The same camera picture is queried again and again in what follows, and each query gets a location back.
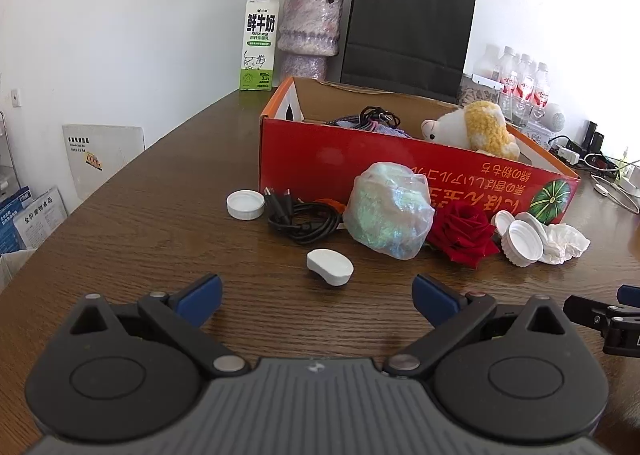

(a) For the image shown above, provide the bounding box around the red rose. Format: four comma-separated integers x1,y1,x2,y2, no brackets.
426,200,502,270

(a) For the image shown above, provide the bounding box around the yellow white plush toy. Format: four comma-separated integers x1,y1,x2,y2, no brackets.
421,100,522,160

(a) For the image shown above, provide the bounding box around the purple textured vase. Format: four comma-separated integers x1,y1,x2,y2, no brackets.
277,0,346,82

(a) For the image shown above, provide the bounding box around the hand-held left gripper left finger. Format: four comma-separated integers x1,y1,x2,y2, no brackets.
69,273,252,377

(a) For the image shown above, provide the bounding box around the ribbed white bottle cap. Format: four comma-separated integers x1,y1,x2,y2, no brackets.
501,220,545,269

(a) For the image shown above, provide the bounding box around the white kidney shaped case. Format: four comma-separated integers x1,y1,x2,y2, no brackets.
306,248,355,287

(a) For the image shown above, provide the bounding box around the braided black pink cable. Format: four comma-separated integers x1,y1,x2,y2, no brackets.
324,105,412,139

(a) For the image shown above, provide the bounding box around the black paper bag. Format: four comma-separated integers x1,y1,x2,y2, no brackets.
340,0,478,105

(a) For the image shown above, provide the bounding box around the clear drinking glass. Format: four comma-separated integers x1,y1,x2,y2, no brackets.
511,98,532,129

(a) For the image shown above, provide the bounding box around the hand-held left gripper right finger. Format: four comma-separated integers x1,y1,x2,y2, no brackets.
382,273,570,377

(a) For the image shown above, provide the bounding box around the iridescent ball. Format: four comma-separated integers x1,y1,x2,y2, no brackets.
343,162,435,261

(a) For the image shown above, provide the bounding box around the clear seed container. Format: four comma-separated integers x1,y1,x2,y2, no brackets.
457,72,502,107

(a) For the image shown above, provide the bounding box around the small white bottle cap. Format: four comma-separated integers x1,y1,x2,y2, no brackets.
490,210,519,237
515,212,545,236

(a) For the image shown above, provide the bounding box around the black rectangular device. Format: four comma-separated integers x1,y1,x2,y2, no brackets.
582,120,606,152

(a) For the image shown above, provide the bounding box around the white charging cable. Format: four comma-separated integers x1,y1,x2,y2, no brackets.
591,160,640,216

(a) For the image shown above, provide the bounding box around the white round speaker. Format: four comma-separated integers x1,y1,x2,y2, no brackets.
542,104,567,132

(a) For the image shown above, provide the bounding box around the white power strip with chargers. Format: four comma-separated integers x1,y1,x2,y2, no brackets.
550,135,628,172

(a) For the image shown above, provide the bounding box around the smooth white bottle cap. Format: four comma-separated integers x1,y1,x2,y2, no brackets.
226,189,266,221

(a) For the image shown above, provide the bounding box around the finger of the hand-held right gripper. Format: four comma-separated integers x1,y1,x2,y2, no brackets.
563,294,624,336
616,284,640,309

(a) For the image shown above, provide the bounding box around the white tissue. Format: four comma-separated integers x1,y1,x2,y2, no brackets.
539,224,592,265

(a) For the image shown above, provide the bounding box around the white green milk carton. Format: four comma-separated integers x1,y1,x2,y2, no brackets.
239,0,282,92

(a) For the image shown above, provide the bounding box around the black charging cable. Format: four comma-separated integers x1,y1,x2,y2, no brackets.
263,186,347,245

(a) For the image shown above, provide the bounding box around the red cardboard box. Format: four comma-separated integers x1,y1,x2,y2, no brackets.
259,76,582,237

